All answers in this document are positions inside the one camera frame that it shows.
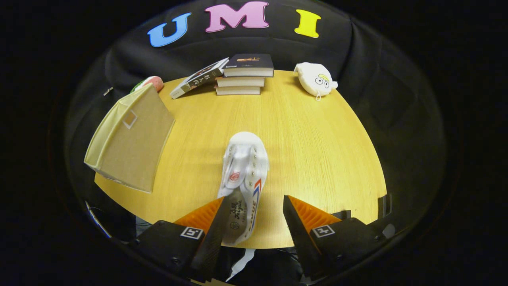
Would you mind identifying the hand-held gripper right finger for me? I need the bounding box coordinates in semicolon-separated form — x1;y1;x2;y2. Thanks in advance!
283;195;393;280

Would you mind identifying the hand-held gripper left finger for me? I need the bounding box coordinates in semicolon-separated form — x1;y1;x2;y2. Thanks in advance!
129;196;233;282

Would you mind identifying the white canvas shoe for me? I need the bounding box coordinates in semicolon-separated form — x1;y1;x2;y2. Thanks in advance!
217;131;269;282

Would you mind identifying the beige fabric storage box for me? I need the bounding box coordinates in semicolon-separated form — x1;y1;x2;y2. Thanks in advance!
84;83;175;194

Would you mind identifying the thick book with pale pages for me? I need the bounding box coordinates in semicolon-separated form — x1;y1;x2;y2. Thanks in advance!
216;77;266;88
215;85;261;96

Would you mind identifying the white plush toy with eyes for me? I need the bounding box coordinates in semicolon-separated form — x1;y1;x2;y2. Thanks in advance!
294;62;339;101

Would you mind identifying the white cover paperback book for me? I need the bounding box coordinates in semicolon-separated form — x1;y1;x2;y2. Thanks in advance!
170;58;230;100

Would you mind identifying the watermelon slice toy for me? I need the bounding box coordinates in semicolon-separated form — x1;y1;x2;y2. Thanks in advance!
130;76;164;94

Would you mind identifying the black cover book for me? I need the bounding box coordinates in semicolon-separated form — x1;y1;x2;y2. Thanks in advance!
223;54;275;78

